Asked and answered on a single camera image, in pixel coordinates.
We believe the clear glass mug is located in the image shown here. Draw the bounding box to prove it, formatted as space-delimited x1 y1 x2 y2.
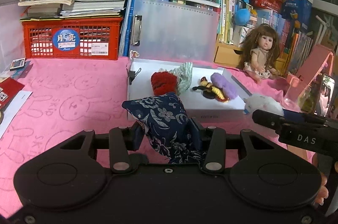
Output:
281 77 311 112

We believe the smartphone on stand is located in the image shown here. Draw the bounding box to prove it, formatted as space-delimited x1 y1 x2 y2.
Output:
314 74 335 117

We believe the red booklet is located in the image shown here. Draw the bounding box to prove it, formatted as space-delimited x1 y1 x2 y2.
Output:
0 77 24 109

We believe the pink towel table cover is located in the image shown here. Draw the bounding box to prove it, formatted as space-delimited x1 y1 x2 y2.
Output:
0 57 326 219

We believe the person's right hand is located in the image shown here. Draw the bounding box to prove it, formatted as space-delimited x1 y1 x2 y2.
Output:
312 154 329 206

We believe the red plastic crate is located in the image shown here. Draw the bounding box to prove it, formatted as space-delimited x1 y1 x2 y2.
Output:
22 16 122 60

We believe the yellow red crochet band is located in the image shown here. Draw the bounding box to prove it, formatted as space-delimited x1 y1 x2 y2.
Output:
192 77 230 103

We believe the small cartoon sticker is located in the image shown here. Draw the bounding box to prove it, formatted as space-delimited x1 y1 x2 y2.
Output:
129 50 139 60

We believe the translucent plastic clipboard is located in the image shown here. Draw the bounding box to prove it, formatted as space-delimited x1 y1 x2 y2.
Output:
129 0 219 62

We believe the brown-haired baby doll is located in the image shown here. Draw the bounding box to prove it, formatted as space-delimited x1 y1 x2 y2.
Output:
240 23 280 84

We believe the purple fluffy scrunchie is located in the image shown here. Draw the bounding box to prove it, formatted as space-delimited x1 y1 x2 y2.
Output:
210 73 238 100

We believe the pink house-shaped stand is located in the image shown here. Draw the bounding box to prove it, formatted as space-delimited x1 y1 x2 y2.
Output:
286 45 335 86

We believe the blue cardboard box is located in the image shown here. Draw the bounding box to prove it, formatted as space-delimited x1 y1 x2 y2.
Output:
281 0 312 32

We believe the wooden drawer organizer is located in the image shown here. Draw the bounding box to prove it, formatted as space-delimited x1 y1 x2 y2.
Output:
213 37 289 74

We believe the green checkered scrunchie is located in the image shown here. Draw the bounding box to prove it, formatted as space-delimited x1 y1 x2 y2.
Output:
159 62 193 95

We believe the black binder clip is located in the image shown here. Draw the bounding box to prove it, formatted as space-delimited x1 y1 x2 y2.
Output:
128 68 142 85

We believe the red crochet scrunchie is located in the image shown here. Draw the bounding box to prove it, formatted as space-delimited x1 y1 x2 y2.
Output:
151 71 177 96

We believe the row of upright books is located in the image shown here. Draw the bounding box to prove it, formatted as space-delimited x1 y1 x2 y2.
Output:
119 0 315 74

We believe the small calculator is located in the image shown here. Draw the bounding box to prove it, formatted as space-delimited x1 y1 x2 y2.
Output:
9 57 26 71

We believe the navy floral fabric scrunchie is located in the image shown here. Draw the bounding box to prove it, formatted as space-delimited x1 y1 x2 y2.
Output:
122 92 202 164

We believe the white fluffy scrunchie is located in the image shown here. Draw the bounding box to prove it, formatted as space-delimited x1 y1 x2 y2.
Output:
244 94 284 116

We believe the blue pompom ball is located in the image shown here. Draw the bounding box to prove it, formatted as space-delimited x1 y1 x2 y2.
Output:
234 8 250 26

